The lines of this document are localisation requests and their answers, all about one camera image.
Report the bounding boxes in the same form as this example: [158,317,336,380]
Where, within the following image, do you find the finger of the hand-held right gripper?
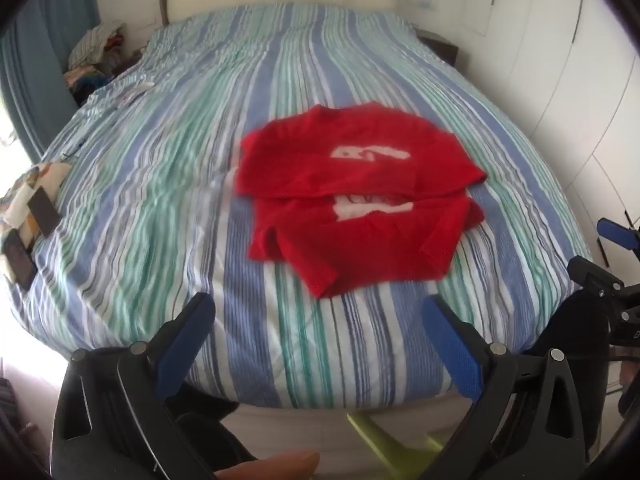
[567,255,640,313]
[596,217,640,252]

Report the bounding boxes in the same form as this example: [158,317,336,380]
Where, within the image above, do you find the blue curtain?
[0,0,102,162]

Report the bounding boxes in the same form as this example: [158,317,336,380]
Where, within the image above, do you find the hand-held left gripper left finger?
[50,291,223,480]

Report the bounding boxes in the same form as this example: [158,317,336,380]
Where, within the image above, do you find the patchwork cloth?
[0,161,72,292]

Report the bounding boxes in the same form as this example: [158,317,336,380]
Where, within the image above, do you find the dark wooden nightstand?
[416,29,461,67]

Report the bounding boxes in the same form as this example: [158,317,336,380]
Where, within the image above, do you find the green plastic stool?
[345,411,447,480]

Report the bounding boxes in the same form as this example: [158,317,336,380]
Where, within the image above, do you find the pile of clothes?
[64,21,142,107]

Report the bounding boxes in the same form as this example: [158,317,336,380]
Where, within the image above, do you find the person's left hand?
[214,451,321,480]

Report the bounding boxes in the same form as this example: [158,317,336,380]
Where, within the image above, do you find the red knit sweater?
[235,101,489,301]

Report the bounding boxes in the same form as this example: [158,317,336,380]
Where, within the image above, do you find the striped bedspread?
[0,2,597,412]

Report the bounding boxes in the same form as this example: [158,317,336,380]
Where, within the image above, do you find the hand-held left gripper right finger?
[414,294,612,480]

